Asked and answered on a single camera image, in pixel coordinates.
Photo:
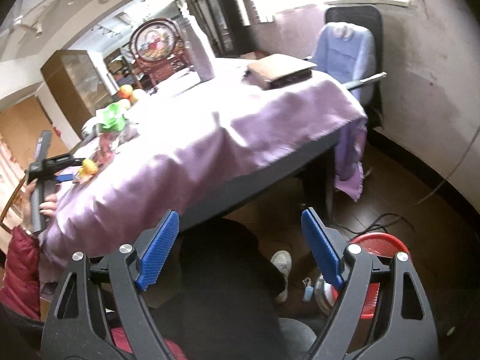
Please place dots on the red mesh trash basket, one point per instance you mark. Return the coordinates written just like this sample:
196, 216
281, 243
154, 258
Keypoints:
374, 284

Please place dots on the green white plastic bag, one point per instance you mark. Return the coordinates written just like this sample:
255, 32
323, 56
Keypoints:
111, 119

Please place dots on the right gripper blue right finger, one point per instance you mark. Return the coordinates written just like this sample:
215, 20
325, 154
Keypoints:
325, 244

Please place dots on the purple tablecloth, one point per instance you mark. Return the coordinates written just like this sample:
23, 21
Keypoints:
192, 138

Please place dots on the white shoe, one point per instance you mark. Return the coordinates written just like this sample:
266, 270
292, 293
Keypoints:
283, 262

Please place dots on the tan notebook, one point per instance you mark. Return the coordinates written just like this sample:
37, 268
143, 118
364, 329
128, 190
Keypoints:
277, 71

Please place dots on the yellow apple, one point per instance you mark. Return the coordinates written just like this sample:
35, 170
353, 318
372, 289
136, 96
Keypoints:
137, 95

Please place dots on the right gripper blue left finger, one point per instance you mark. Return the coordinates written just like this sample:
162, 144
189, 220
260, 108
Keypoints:
153, 247

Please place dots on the brown glass cabinet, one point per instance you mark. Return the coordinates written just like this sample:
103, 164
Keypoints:
79, 84

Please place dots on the black office chair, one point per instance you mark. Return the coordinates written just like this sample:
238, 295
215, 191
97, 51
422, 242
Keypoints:
368, 95

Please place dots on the blue chair cushion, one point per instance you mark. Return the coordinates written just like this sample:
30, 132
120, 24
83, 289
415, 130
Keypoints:
345, 51

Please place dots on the steel water bottle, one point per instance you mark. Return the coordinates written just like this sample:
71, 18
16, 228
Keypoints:
199, 49

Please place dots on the dark table frame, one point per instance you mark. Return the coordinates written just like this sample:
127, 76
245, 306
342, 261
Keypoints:
313, 163

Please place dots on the red jacket forearm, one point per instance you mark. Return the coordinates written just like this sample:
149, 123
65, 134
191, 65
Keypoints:
21, 286

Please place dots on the person's left hand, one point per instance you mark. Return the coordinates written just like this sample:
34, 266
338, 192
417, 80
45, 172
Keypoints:
45, 209

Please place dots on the orange fruit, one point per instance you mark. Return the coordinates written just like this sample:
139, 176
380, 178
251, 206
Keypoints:
125, 91

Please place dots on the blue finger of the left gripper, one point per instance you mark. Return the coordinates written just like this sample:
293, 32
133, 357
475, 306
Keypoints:
64, 178

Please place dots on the round embroidered table screen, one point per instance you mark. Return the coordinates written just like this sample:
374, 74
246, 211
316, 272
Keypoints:
159, 49

